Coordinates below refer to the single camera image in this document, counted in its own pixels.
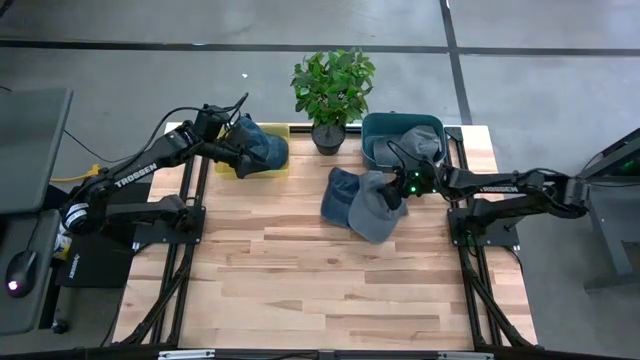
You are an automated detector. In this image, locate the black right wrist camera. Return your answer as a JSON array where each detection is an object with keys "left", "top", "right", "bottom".
[{"left": 403, "top": 169, "right": 436, "bottom": 197}]

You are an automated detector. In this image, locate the green leafy potted tree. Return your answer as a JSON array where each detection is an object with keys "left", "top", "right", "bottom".
[{"left": 290, "top": 47, "right": 377, "bottom": 129}]

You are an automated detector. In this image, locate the yellow cable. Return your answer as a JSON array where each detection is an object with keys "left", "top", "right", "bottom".
[{"left": 48, "top": 163, "right": 104, "bottom": 184}]

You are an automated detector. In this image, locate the black controller box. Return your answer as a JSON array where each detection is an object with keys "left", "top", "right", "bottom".
[{"left": 55, "top": 233, "right": 137, "bottom": 290}]

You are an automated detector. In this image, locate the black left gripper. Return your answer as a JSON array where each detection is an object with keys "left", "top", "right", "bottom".
[{"left": 199, "top": 139, "right": 256, "bottom": 180}]

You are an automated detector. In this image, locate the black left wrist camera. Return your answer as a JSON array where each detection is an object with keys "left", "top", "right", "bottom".
[{"left": 194, "top": 104, "right": 231, "bottom": 142}]

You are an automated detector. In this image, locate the black computer mouse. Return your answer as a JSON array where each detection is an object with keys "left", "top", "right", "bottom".
[{"left": 4, "top": 248, "right": 39, "bottom": 299}]

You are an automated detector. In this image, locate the teal plastic bin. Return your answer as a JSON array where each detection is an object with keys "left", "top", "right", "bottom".
[{"left": 360, "top": 112, "right": 447, "bottom": 172}]

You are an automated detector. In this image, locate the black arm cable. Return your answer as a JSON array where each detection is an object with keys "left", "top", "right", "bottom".
[
  {"left": 62, "top": 92, "right": 250, "bottom": 166},
  {"left": 387, "top": 139, "right": 437, "bottom": 174}
]

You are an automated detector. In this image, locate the silver bracket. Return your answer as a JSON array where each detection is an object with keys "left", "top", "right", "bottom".
[
  {"left": 158, "top": 349, "right": 217, "bottom": 360},
  {"left": 438, "top": 351, "right": 496, "bottom": 360}
]

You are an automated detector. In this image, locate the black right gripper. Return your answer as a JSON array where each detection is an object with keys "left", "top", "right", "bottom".
[{"left": 381, "top": 160, "right": 446, "bottom": 212}]

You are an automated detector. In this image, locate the black aluminium frame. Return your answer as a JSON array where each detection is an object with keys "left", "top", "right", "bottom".
[
  {"left": 117, "top": 149, "right": 209, "bottom": 349},
  {"left": 443, "top": 125, "right": 540, "bottom": 349}
]

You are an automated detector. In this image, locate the black plant pot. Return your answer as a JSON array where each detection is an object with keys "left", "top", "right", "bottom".
[{"left": 310, "top": 123, "right": 347, "bottom": 157}]

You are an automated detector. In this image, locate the yellow translucent plastic bin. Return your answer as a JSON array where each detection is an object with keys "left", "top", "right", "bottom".
[{"left": 214, "top": 122, "right": 292, "bottom": 180}]

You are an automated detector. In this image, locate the blue denim cap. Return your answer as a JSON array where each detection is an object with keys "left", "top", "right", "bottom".
[
  {"left": 224, "top": 113, "right": 290, "bottom": 180},
  {"left": 319, "top": 166, "right": 362, "bottom": 229}
]

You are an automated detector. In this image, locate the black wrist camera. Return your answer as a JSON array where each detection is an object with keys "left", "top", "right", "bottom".
[
  {"left": 194, "top": 104, "right": 231, "bottom": 142},
  {"left": 403, "top": 169, "right": 436, "bottom": 197}
]

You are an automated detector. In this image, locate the gray desk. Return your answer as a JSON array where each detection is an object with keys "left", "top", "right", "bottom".
[{"left": 0, "top": 87, "right": 75, "bottom": 337}]

